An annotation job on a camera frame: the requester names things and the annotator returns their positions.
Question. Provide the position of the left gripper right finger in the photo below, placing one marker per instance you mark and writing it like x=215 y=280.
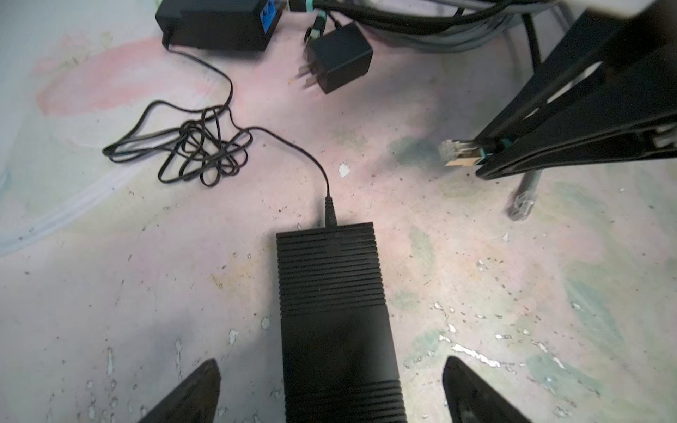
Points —
x=471 y=399

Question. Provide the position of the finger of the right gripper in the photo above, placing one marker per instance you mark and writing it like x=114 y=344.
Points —
x=582 y=132
x=615 y=68

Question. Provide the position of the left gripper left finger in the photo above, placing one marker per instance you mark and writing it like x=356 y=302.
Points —
x=194 y=400

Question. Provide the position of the long black switch box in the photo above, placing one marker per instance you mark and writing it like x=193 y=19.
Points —
x=339 y=360

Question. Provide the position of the small black power adapter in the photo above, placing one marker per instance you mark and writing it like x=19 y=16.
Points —
x=335 y=59

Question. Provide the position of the black network switch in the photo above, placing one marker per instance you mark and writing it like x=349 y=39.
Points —
x=219 y=25

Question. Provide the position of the black wall plug adapter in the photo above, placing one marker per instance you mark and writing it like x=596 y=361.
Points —
x=209 y=146

